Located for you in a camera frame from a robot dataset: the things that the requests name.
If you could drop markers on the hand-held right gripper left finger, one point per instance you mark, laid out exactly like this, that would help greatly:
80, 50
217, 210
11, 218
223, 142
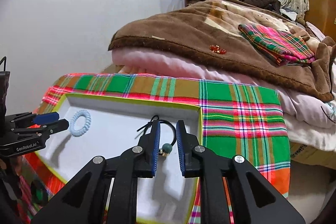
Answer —
157, 145

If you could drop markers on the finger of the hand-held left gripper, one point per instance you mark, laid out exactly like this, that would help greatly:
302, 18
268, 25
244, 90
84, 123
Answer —
48, 117
59, 125

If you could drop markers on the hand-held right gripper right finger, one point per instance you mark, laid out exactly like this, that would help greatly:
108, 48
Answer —
181, 150

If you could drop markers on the yellow-green cardboard box tray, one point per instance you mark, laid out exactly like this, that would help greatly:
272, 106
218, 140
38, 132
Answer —
110, 119

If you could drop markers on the plaid tablecloth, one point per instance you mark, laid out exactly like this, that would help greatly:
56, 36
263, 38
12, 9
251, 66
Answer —
236, 121

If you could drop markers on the pink blanket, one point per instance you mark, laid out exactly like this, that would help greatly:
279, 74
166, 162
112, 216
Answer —
157, 61

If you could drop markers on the red bead ornament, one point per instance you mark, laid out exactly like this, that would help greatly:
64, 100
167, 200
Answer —
218, 49

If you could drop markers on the brown fleece blanket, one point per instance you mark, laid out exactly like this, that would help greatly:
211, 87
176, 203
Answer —
183, 29

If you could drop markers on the cardboard box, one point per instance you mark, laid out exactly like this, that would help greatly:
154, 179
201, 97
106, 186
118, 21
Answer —
309, 154

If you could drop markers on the folded plaid cloth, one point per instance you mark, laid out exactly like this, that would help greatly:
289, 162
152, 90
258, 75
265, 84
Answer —
275, 43

